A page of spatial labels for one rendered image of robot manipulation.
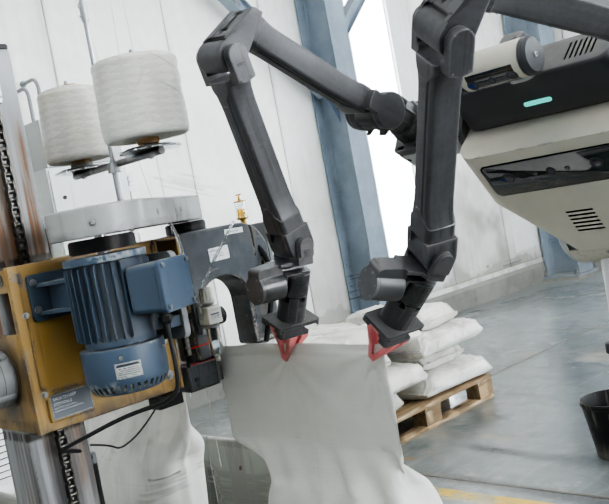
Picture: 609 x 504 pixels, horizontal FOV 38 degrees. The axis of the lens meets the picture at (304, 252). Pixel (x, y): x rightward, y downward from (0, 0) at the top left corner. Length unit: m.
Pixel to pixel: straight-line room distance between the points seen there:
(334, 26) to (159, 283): 6.39
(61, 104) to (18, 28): 4.58
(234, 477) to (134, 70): 1.33
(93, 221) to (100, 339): 0.21
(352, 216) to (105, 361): 6.37
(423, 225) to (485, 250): 8.15
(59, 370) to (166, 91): 0.56
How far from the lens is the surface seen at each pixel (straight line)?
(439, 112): 1.31
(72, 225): 1.55
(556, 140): 1.71
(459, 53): 1.25
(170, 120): 1.66
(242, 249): 1.97
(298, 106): 7.79
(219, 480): 2.66
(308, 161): 7.76
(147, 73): 1.66
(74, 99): 1.89
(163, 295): 1.51
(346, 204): 7.88
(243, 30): 1.61
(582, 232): 1.88
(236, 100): 1.60
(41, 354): 1.71
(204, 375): 1.89
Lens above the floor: 1.35
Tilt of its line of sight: 3 degrees down
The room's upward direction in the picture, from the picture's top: 11 degrees counter-clockwise
